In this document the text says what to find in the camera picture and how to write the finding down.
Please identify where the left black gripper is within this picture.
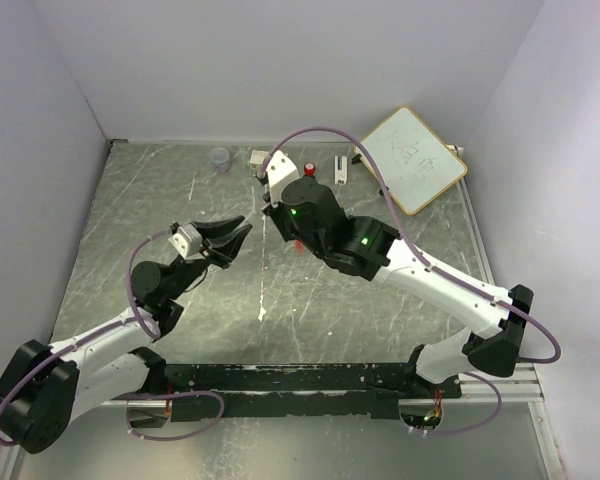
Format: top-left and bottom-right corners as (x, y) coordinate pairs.
(166, 214), (253, 300)

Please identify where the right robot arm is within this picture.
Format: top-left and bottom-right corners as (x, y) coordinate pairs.
(263, 176), (533, 398)

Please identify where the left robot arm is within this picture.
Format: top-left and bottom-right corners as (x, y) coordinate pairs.
(0, 216), (252, 454)

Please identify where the red black stamp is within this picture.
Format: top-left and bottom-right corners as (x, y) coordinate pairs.
(303, 162), (316, 178)

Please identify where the white stapler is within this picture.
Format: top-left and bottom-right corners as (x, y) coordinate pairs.
(334, 156), (348, 185)

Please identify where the white green staples box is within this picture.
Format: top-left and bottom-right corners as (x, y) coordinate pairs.
(249, 149), (270, 172)

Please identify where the clear plastic cup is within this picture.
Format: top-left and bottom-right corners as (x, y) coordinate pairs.
(210, 147), (231, 174)

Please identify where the yellow framed whiteboard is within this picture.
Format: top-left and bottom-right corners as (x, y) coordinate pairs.
(361, 106), (468, 216)

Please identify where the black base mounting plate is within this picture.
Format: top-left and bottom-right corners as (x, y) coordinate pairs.
(104, 363), (464, 424)

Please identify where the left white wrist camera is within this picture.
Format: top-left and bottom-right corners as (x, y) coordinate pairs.
(168, 223), (203, 261)

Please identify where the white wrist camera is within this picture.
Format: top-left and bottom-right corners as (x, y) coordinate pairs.
(168, 223), (203, 261)
(266, 150), (300, 207)

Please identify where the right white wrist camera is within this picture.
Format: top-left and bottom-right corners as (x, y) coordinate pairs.
(266, 150), (300, 207)

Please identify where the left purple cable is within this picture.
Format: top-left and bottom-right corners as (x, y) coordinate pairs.
(0, 227), (226, 447)

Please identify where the purple cable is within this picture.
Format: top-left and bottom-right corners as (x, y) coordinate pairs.
(257, 125), (564, 437)
(0, 227), (226, 447)

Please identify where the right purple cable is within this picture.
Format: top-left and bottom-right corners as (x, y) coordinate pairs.
(257, 125), (564, 437)

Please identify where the aluminium rail frame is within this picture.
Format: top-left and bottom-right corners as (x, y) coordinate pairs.
(14, 144), (546, 406)

